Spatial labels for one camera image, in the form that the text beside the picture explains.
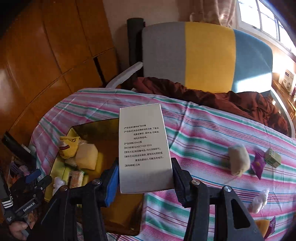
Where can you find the striped tablecloth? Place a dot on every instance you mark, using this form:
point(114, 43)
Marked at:
point(208, 143)

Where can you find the gold tin box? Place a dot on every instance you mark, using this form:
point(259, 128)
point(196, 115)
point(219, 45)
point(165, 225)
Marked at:
point(97, 129)

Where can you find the window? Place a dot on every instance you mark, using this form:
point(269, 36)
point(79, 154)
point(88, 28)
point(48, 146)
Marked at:
point(261, 16)

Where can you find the cream snack packet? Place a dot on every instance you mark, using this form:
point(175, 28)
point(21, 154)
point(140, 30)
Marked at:
point(86, 156)

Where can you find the small green box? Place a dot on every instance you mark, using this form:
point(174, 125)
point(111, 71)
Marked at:
point(272, 158)

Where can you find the white appliance carton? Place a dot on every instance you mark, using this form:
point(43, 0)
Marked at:
point(288, 80)

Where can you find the grey yellow blue chair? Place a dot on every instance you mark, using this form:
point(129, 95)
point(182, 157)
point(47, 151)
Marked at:
point(208, 55)

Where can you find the person's left forearm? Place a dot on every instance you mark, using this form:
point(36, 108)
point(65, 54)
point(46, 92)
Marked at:
point(5, 204)

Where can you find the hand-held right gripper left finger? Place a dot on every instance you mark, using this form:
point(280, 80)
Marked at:
point(112, 183)

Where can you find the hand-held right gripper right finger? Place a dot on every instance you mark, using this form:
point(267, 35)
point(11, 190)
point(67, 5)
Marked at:
point(178, 177)

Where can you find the purple snack packet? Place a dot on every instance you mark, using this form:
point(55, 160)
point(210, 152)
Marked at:
point(257, 164)
point(271, 226)

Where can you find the beige patterned curtain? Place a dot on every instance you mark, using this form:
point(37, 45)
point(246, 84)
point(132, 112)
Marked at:
point(212, 11)

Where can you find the orange clear snack packet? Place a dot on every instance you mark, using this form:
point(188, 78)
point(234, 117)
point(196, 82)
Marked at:
point(76, 179)

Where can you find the brown cloth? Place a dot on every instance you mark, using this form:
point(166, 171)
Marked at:
point(208, 97)

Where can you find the person's left hand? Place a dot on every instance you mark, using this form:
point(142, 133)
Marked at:
point(17, 229)

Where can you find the yellow snack packet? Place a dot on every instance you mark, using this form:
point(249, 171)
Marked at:
point(69, 146)

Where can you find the white plastic wrapper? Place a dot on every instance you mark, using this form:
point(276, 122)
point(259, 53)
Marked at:
point(260, 201)

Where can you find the white printed carton box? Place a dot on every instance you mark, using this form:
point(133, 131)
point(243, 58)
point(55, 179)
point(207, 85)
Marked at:
point(143, 139)

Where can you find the beige snack packet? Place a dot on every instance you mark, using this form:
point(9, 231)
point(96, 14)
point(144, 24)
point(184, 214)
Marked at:
point(239, 162)

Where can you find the tan pastry packet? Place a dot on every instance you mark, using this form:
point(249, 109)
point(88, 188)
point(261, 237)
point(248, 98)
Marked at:
point(262, 226)

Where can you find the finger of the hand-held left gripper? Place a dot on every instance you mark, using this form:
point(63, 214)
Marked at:
point(44, 182)
point(33, 175)

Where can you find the wooden wardrobe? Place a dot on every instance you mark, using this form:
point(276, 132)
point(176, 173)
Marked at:
point(57, 46)

